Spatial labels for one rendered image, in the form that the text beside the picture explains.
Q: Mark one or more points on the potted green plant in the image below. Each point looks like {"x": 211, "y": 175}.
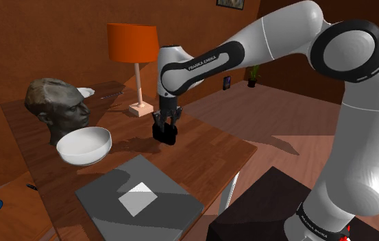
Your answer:
{"x": 253, "y": 77}

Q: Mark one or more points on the orange shade table lamp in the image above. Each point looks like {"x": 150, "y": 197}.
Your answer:
{"x": 132, "y": 43}

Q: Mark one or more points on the framed wall picture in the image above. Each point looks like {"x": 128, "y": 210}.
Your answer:
{"x": 231, "y": 3}

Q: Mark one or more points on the dark pen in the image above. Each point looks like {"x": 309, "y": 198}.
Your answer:
{"x": 111, "y": 96}

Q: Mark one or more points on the large white bowl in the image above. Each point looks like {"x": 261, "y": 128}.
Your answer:
{"x": 84, "y": 145}

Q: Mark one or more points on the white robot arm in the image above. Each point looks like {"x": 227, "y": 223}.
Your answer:
{"x": 359, "y": 140}

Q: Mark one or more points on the dark robot stand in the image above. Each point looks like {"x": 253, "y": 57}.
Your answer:
{"x": 262, "y": 207}

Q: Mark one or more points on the small white dish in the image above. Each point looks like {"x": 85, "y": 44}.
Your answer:
{"x": 85, "y": 92}

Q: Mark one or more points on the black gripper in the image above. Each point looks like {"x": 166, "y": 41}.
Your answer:
{"x": 168, "y": 106}

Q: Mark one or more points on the wooden table with white legs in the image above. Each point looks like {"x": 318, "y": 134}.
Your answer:
{"x": 196, "y": 157}

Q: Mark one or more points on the grey bust head sculpture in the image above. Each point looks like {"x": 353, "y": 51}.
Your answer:
{"x": 55, "y": 103}

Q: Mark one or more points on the small black floor object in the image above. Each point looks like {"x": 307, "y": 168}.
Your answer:
{"x": 31, "y": 187}

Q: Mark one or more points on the small dark picture frame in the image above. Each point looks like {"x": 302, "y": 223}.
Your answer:
{"x": 227, "y": 83}

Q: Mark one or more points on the grey book with pale square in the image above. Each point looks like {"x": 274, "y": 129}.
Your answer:
{"x": 149, "y": 217}

